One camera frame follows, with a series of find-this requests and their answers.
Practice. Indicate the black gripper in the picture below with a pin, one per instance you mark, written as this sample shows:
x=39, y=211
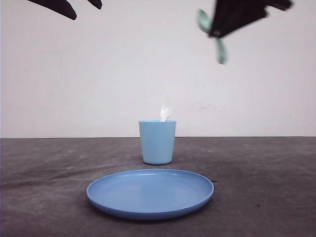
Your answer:
x=230, y=15

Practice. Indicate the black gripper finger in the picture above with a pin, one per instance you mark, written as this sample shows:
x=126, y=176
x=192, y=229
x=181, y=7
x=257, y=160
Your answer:
x=96, y=3
x=62, y=7

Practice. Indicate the green plastic spoon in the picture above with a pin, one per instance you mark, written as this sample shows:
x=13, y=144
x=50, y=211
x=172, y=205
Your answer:
x=204, y=23

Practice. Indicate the white plastic fork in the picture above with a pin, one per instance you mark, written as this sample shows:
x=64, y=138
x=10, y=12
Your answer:
x=166, y=110

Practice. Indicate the light blue plastic cup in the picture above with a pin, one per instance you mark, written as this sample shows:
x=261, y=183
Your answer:
x=157, y=141

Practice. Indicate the blue plastic plate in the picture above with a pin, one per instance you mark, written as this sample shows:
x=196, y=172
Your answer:
x=150, y=194

